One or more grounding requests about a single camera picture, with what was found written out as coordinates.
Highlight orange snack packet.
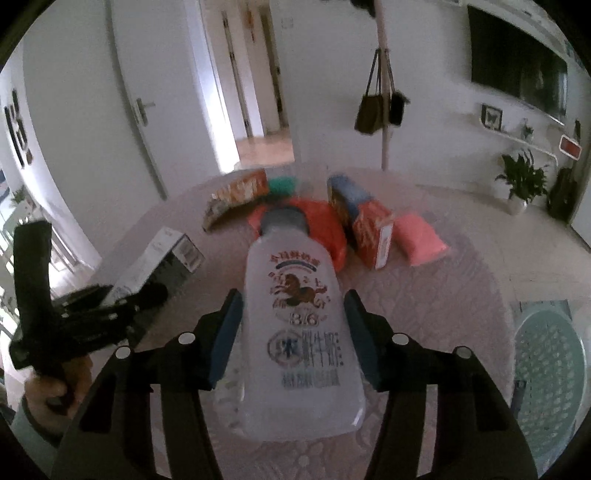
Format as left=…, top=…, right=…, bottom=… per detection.
left=202, top=168, right=271, bottom=232

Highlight small black bag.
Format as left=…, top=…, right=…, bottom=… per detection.
left=387, top=48, right=410, bottom=126

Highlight pink floral tablecloth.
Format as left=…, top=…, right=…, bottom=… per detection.
left=88, top=161, right=515, bottom=480

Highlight wall-mounted television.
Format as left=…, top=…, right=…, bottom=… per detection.
left=467, top=4, right=568, bottom=125

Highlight orange plastic bag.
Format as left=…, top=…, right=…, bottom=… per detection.
left=247, top=199, right=348, bottom=272

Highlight blue packet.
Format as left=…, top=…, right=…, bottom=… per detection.
left=327, top=173, right=372, bottom=220

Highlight brown tote bag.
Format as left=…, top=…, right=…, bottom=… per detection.
left=355, top=48, right=386, bottom=136

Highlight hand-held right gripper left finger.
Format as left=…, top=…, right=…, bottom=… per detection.
left=51, top=288, right=245, bottom=480

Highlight black wall photo frames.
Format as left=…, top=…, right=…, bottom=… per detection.
left=4, top=90, right=34, bottom=169

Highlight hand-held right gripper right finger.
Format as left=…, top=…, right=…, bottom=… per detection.
left=342, top=288, right=539, bottom=480

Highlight black and white carton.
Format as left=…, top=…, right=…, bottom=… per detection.
left=113, top=227, right=205, bottom=301

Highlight light blue plastic basket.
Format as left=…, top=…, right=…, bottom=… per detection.
left=510, top=300, right=587, bottom=462

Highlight white curved wall shelf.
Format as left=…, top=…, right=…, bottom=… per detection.
left=462, top=111, right=559, bottom=171

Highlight pink packet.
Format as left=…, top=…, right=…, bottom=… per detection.
left=392, top=213, right=450, bottom=267

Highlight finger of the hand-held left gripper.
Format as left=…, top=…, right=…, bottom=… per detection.
left=104, top=282, right=169, bottom=324
left=53, top=285, right=116, bottom=308

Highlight teal sponge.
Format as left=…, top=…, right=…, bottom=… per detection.
left=268, top=175, right=301, bottom=197

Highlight black butterfly picture frame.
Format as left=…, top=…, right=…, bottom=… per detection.
left=481, top=104, right=504, bottom=132

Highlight white plastic milk bottle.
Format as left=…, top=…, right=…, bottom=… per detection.
left=215, top=205, right=368, bottom=441

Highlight red and white wall box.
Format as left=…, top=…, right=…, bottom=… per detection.
left=558, top=135, right=585, bottom=160

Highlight person's left hand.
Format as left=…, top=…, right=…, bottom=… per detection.
left=21, top=355, right=95, bottom=439

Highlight white door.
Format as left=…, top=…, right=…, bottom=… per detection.
left=113, top=0, right=238, bottom=199

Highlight potted green plant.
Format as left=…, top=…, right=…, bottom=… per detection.
left=495, top=150, right=550, bottom=215

